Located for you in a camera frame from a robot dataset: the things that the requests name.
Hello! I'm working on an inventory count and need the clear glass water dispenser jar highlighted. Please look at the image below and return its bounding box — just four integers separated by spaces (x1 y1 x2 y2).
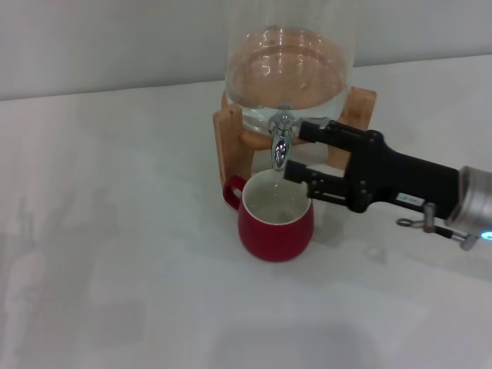
224 0 355 136

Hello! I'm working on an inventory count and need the red cup with white inside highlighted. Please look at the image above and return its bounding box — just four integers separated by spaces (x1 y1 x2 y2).
222 169 315 264

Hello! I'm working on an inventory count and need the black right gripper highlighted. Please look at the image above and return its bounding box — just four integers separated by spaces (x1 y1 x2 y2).
283 118 463 221

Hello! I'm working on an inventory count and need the chrome faucet with lever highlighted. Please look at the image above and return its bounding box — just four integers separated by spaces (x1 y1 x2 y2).
268 113 332 171

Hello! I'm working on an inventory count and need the wooden dispenser stand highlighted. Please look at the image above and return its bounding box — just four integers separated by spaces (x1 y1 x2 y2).
212 86 377 184

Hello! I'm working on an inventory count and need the metal plug cable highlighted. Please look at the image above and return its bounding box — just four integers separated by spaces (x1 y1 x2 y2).
396 203 480 251

